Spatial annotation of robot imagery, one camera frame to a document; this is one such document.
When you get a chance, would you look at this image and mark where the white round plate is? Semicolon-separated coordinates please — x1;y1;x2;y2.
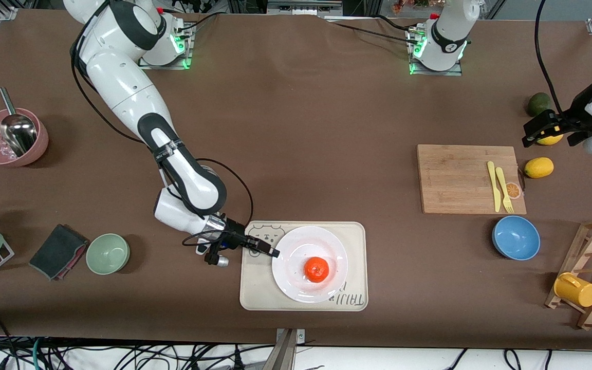
271;226;349;304

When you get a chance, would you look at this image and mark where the orange fruit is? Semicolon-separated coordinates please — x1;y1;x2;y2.
304;256;330;284

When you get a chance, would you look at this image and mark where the dark green avocado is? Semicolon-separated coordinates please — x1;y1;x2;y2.
527;92;552;118

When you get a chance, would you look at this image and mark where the yellow plastic fork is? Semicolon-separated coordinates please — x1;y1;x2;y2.
495;166;515;214

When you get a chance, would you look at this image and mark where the yellow plastic knife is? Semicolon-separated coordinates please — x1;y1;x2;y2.
487;161;503;213

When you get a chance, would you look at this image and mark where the cream tray with bear print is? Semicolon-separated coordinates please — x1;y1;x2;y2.
239;221;369;312

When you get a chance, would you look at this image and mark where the bamboo cutting board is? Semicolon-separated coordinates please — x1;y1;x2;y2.
417;144;527;215

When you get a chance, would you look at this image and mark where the blue bowl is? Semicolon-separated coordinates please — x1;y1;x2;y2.
492;215;541;262

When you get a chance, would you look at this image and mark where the wooden cup rack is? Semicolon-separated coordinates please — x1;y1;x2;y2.
545;217;592;330

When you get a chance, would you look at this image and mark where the pale green bowl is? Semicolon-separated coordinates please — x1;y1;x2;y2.
85;233;131;276

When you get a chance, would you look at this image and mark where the yellow mug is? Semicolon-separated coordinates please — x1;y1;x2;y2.
553;272;592;308

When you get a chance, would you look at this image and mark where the pink cloth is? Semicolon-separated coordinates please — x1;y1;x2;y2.
57;242;89;281

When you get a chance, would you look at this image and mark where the dark grey cloth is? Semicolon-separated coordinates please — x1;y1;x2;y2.
29;224;89;281

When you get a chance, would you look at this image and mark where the metal scoop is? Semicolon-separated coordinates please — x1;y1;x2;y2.
0;87;38;158

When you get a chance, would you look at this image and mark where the metal mount bracket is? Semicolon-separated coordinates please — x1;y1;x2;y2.
268;328;307;370

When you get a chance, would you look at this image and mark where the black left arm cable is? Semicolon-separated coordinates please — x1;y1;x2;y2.
534;0;564;114

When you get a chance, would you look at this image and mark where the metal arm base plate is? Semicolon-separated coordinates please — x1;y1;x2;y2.
137;21;195;70
408;26;464;77

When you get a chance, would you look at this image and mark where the black base cable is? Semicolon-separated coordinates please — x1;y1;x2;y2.
325;20;413;43
175;12;220;38

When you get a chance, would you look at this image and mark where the aluminium frame rail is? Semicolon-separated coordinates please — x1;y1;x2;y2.
268;0;343;15

